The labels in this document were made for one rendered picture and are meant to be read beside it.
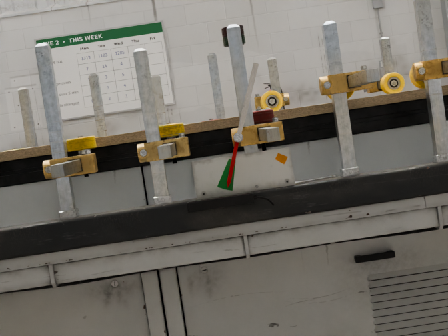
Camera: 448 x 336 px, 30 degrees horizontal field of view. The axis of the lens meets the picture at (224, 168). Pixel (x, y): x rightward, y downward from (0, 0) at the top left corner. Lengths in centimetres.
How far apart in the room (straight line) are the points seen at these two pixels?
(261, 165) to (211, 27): 726
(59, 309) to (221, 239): 58
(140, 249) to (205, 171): 27
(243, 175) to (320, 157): 32
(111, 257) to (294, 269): 56
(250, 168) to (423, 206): 47
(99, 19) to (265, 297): 724
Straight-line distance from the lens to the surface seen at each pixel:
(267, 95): 306
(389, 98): 244
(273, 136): 189
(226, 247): 224
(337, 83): 221
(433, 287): 257
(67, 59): 949
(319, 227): 225
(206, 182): 219
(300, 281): 250
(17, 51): 962
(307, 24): 948
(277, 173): 219
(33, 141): 335
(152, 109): 219
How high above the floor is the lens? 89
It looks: 3 degrees down
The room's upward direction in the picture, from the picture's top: 9 degrees counter-clockwise
